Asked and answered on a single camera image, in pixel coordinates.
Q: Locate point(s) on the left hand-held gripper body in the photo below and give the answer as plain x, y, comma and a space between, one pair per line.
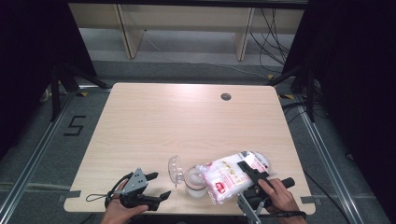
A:
136, 182

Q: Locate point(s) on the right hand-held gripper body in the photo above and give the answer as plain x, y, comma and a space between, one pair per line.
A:
249, 203

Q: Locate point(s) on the white powder bag red label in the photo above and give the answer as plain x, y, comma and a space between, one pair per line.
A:
224, 181

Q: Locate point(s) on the clear glass jar brown lid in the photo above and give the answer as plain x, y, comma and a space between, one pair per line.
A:
195, 191

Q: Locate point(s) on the person's right hand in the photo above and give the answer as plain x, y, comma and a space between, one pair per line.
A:
281, 199

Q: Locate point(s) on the person's left hand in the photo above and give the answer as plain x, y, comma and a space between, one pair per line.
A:
118, 214

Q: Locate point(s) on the grey tape strip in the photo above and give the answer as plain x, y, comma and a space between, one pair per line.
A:
308, 199
73, 194

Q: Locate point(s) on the yellow black floor marker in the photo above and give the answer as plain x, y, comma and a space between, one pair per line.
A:
287, 96
82, 94

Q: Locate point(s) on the black metal stand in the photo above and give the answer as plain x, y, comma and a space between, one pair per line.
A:
56, 93
309, 93

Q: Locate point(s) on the black curtain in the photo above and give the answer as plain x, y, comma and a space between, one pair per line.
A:
358, 77
28, 46

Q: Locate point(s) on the light wooden shelf unit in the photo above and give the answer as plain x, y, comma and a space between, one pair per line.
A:
186, 18

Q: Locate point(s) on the metal floor rail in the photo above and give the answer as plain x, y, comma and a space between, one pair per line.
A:
34, 160
325, 163

